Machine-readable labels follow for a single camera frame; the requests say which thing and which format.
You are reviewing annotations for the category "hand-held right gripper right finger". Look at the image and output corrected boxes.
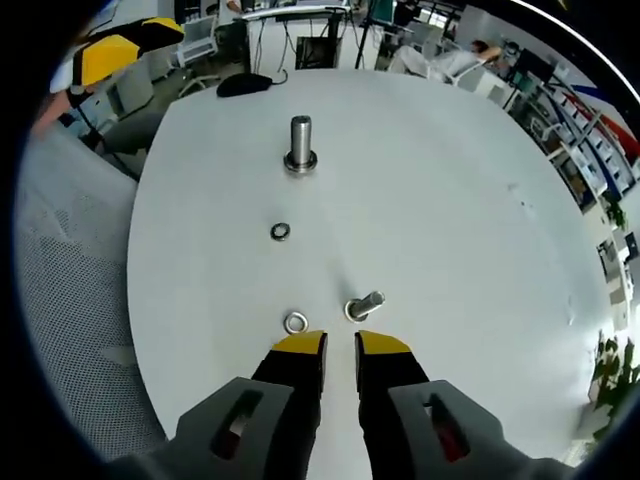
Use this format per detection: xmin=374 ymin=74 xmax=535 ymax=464
xmin=354 ymin=329 xmax=574 ymax=480

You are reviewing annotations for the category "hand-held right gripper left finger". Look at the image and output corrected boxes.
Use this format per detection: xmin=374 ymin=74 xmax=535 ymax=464
xmin=169 ymin=329 xmax=331 ymax=480

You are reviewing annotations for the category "thin steel threaded stud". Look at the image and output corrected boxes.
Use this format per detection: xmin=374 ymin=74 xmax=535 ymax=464
xmin=343 ymin=290 xmax=386 ymax=323

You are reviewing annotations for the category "thick steel threaded stud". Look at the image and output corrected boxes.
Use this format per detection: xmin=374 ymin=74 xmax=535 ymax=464
xmin=283 ymin=114 xmax=320 ymax=176

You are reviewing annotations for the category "large black washer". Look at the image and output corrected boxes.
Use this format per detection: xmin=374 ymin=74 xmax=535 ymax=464
xmin=283 ymin=151 xmax=320 ymax=177

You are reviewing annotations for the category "black computer mouse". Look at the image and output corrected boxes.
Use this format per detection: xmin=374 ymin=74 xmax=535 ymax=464
xmin=216 ymin=73 xmax=274 ymax=98

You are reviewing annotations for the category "grey mesh office chair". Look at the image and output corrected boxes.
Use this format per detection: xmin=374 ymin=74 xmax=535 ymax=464
xmin=14 ymin=117 xmax=169 ymax=466

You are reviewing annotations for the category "large green potted plant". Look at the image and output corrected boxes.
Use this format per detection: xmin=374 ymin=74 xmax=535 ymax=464
xmin=589 ymin=334 xmax=640 ymax=441

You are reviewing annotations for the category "storage shelf with white bins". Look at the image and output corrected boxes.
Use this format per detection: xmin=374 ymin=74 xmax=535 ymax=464
xmin=544 ymin=82 xmax=640 ymax=201

